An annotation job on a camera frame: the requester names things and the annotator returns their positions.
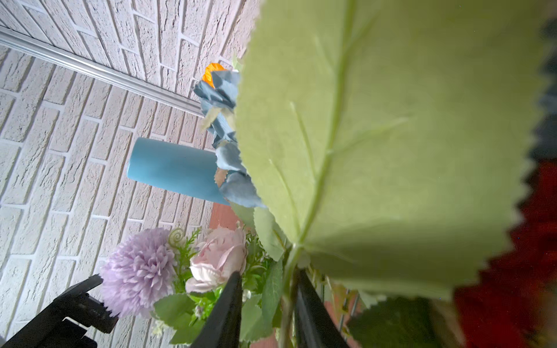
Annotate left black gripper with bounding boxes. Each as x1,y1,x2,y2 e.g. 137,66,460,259
1,274,118,348

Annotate orange gerbera stem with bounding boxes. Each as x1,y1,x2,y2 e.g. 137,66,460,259
236,1,556,347

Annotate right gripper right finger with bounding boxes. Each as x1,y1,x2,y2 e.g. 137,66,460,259
295,270,349,348

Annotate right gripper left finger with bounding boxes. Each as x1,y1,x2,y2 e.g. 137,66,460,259
190,272,243,348

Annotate orange white small bouquet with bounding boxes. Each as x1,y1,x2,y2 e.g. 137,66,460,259
201,62,227,88

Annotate white lilac mixed bouquet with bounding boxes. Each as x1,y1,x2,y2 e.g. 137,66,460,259
100,226,283,347

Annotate teal ceramic vase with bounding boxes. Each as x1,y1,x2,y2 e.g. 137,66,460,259
127,138,229,205

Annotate dusty blue rose bouquet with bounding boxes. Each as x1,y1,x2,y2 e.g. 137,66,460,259
194,70,265,208

